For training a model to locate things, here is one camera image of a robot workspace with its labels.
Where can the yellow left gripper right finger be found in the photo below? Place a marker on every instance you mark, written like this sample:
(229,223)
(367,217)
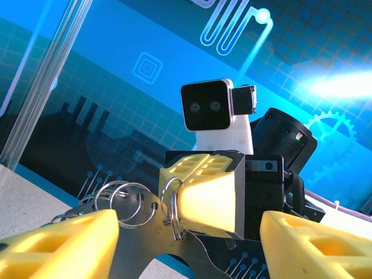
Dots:
(290,247)

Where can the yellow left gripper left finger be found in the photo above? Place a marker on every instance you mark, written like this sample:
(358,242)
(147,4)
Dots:
(87,247)

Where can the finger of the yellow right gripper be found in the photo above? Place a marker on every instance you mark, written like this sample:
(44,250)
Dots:
(209,200)
(189,162)

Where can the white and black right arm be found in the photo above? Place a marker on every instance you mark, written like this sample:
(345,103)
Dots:
(343,225)

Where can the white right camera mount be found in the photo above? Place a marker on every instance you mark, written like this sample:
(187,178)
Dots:
(229,139)

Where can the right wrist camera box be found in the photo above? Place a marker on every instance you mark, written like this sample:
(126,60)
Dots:
(206,107)

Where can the aluminium frame post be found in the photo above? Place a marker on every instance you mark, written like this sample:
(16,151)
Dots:
(43,87)

